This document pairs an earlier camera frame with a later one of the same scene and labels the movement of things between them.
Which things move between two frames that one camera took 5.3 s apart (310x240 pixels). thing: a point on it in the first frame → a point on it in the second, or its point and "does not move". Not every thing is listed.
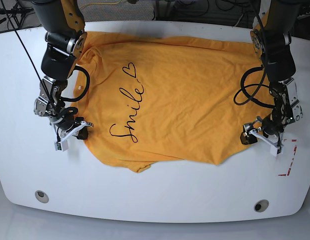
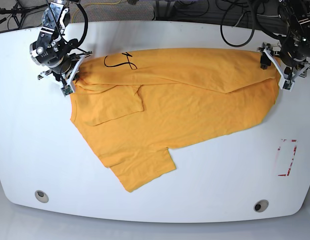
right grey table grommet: (261, 205) does not move
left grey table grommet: (41, 196) does not move
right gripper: (268, 129) → (288, 70)
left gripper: (68, 127) → (69, 78)
